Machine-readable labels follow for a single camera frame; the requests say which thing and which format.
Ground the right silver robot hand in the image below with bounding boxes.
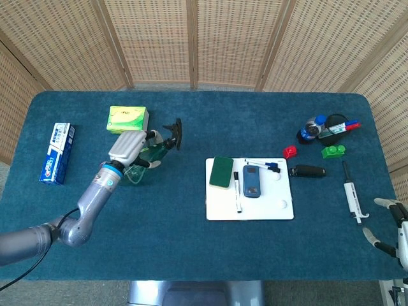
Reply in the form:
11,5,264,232
363,198,408,272

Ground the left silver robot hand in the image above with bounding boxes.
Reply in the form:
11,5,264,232
108,129,163,170

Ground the green spray bottle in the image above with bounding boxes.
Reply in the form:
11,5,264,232
122,117,183,186

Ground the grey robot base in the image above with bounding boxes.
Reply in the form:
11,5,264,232
127,280,266,306

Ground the pepsi cola bottle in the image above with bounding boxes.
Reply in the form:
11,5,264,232
296,114,328,143

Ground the green tissue pack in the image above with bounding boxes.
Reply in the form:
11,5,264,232
106,105,150,133

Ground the white pipette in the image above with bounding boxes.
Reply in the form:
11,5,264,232
342,160,370,226

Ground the blue toothpaste box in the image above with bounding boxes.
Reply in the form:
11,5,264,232
39,122,77,186

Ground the green yellow sponge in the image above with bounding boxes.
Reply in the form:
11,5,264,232
208,156,235,189

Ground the blue table cloth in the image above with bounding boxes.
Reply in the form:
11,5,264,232
0,91,405,282

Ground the green toy block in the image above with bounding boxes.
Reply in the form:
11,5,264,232
321,144,347,159

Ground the black stapler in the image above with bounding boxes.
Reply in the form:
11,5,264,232
289,164,327,179

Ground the black capped whiteboard marker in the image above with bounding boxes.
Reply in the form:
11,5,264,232
233,171,244,214

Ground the blue capped green label marker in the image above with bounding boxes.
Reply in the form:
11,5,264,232
329,119,361,134

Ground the woven bamboo folding screen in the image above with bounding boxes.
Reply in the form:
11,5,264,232
0,0,408,205

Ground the blue whiteboard eraser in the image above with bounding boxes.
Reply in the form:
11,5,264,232
242,164,264,199

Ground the blue capped whiteboard marker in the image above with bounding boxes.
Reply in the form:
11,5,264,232
244,158,279,169

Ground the white whiteboard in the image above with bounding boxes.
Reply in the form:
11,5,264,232
205,157,295,221

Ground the blue marker with black end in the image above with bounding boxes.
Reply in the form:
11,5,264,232
247,161,282,174

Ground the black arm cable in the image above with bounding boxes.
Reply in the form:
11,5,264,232
0,207,80,291

